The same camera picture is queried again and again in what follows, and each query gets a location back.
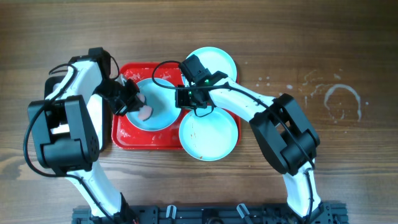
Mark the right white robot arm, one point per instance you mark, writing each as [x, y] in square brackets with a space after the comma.
[285, 136]

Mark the white plate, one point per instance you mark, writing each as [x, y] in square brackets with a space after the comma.
[162, 101]
[215, 59]
[208, 134]

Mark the pink green sponge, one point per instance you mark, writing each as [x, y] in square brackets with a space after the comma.
[145, 112]

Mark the black soapy water tray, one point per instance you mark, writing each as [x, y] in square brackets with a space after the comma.
[98, 109]

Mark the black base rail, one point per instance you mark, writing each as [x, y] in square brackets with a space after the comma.
[326, 212]

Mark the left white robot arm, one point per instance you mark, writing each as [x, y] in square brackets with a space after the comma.
[62, 138]

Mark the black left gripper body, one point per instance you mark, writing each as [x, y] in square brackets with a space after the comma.
[127, 99]

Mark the red plastic tray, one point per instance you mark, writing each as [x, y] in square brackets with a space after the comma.
[128, 137]

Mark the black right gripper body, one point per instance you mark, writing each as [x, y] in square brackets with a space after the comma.
[184, 101]

